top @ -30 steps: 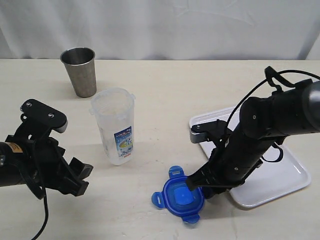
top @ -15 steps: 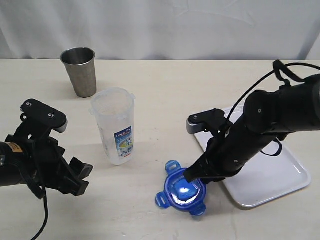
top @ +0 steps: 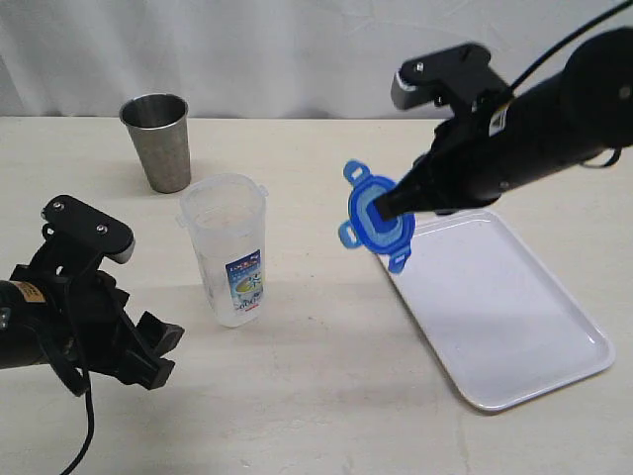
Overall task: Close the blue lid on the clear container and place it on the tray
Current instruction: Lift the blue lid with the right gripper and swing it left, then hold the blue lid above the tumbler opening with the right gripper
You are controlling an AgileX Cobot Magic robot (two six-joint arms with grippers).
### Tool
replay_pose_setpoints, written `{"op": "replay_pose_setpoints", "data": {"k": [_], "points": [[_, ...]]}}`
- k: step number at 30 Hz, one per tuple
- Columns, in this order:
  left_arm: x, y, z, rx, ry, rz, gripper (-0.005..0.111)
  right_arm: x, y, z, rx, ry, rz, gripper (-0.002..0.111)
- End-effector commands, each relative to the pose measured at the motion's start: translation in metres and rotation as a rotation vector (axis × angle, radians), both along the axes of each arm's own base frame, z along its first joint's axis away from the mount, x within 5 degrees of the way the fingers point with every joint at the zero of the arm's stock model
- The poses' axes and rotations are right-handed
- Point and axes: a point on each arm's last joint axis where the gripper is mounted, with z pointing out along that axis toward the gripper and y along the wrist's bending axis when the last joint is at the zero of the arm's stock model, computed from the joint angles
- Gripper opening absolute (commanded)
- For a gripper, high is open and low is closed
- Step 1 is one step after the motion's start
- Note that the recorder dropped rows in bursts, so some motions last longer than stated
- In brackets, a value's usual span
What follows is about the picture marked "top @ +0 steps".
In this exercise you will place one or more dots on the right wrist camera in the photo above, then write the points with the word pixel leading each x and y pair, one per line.
pixel 459 77

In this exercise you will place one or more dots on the stainless steel cup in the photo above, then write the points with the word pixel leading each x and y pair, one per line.
pixel 157 125

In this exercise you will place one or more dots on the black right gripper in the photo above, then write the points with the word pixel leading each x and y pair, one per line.
pixel 458 172

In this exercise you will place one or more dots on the blue snap-lock lid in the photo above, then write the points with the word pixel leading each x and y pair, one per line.
pixel 365 226

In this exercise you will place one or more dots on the white rectangular tray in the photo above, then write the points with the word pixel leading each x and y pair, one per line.
pixel 502 325

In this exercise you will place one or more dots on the clear plastic tall container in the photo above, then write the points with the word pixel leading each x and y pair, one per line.
pixel 224 216

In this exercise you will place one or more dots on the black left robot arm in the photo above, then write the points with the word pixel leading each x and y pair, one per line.
pixel 70 315

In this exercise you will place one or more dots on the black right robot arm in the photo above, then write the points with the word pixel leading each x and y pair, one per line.
pixel 497 141

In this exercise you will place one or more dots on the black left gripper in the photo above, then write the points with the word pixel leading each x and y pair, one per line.
pixel 70 315

